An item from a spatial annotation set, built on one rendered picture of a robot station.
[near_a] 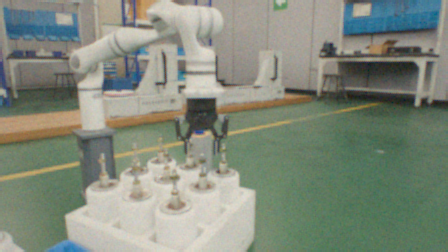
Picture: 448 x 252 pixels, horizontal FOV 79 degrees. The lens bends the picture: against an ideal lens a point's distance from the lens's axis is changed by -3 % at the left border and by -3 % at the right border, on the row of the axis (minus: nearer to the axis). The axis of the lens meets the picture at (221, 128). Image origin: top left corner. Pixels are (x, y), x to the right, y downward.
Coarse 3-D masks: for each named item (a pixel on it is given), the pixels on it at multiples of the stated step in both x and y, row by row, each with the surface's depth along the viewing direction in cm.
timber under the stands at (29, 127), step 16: (288, 96) 470; (304, 96) 471; (64, 112) 304; (80, 112) 304; (176, 112) 304; (224, 112) 347; (0, 128) 224; (16, 128) 224; (32, 128) 225; (48, 128) 227; (64, 128) 234; (80, 128) 243; (112, 128) 261
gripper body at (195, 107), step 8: (192, 104) 66; (200, 104) 66; (208, 104) 66; (216, 104) 69; (192, 112) 68; (200, 112) 69; (208, 112) 69; (216, 112) 70; (192, 120) 69; (200, 120) 69; (216, 120) 70; (200, 128) 70; (208, 128) 70
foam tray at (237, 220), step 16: (240, 192) 89; (80, 208) 77; (224, 208) 78; (240, 208) 79; (80, 224) 70; (96, 224) 69; (112, 224) 70; (224, 224) 70; (240, 224) 80; (80, 240) 72; (96, 240) 68; (112, 240) 65; (128, 240) 63; (144, 240) 63; (208, 240) 64; (224, 240) 71; (240, 240) 82
